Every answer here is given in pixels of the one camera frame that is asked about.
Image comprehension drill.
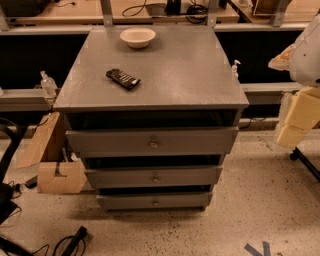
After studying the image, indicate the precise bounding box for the grey drawer cabinet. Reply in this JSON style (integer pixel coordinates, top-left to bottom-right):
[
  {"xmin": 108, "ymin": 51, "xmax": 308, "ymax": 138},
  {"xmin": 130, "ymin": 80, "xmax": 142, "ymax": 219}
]
[{"xmin": 54, "ymin": 25, "xmax": 248, "ymax": 196}]

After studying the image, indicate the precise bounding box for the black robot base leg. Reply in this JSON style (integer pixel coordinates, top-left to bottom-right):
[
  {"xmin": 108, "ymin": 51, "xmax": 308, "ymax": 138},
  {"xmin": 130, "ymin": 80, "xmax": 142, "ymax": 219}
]
[{"xmin": 289, "ymin": 148, "xmax": 320, "ymax": 182}]

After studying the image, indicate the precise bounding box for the grey bottom drawer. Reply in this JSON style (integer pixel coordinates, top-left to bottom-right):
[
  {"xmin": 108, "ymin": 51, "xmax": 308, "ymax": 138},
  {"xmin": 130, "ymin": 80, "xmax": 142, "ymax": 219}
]
[{"xmin": 97, "ymin": 192, "xmax": 213, "ymax": 211}]

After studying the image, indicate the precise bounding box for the white pump bottle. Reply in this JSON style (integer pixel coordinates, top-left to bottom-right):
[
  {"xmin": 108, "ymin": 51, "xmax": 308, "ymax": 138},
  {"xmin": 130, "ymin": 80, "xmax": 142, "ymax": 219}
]
[{"xmin": 231, "ymin": 60, "xmax": 241, "ymax": 79}]

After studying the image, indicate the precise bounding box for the grey top drawer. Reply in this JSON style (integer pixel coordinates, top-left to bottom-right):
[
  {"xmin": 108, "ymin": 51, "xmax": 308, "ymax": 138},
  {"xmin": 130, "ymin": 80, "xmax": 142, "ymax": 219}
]
[{"xmin": 66, "ymin": 127, "xmax": 238, "ymax": 158}]

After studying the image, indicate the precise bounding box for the black power strip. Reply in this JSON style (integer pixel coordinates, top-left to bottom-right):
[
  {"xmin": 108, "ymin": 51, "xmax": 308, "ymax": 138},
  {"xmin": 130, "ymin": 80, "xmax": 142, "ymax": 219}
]
[{"xmin": 62, "ymin": 226, "xmax": 87, "ymax": 256}]

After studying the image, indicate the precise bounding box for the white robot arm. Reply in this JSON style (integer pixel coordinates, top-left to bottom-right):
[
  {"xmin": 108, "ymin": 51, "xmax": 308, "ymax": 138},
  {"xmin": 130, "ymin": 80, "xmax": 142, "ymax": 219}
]
[{"xmin": 268, "ymin": 14, "xmax": 320, "ymax": 148}]

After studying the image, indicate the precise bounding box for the black snack bar packet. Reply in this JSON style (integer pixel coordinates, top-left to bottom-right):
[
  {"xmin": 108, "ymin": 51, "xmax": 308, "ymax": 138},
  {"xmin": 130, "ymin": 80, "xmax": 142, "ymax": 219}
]
[{"xmin": 106, "ymin": 69, "xmax": 140, "ymax": 91}]

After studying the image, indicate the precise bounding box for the clear sanitizer bottle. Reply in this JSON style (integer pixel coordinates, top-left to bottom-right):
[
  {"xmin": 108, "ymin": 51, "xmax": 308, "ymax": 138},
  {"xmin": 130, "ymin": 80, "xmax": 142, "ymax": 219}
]
[{"xmin": 40, "ymin": 71, "xmax": 58, "ymax": 97}]

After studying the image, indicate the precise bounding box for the white bowl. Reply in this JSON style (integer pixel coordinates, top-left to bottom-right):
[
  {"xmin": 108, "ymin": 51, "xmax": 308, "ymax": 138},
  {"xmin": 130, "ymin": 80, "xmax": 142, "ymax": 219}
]
[{"xmin": 120, "ymin": 28, "xmax": 156, "ymax": 49}]

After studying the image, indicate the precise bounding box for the grey drawer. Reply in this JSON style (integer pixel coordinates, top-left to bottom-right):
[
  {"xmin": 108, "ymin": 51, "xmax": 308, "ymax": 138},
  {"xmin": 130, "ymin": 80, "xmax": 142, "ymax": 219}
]
[
  {"xmin": 97, "ymin": 192, "xmax": 213, "ymax": 211},
  {"xmin": 66, "ymin": 127, "xmax": 238, "ymax": 158},
  {"xmin": 85, "ymin": 166, "xmax": 222, "ymax": 189}
]

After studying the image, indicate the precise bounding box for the brown cardboard box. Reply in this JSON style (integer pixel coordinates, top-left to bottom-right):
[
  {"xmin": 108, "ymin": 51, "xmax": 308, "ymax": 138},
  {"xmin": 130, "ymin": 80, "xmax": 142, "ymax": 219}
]
[{"xmin": 16, "ymin": 112, "xmax": 87, "ymax": 194}]

